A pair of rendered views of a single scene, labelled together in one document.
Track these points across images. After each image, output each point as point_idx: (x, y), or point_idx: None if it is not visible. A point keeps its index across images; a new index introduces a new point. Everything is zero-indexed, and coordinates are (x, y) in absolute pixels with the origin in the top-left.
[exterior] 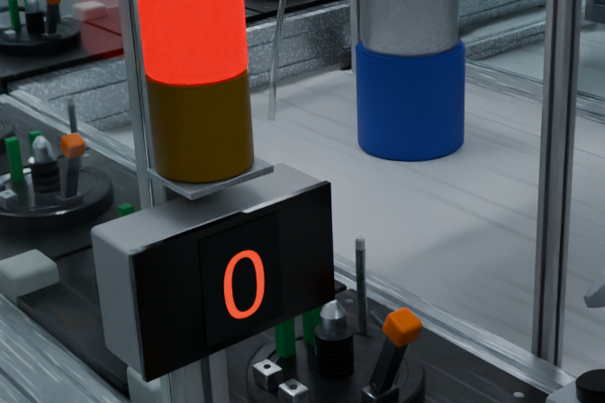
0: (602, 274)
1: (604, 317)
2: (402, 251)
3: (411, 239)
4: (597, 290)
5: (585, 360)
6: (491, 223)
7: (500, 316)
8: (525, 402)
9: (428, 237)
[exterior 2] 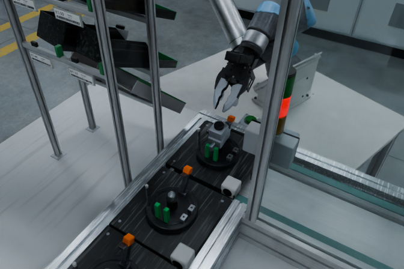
0: (228, 102)
1: (65, 185)
2: (6, 255)
3: None
4: (231, 104)
5: (92, 188)
6: None
7: (64, 212)
8: (166, 170)
9: None
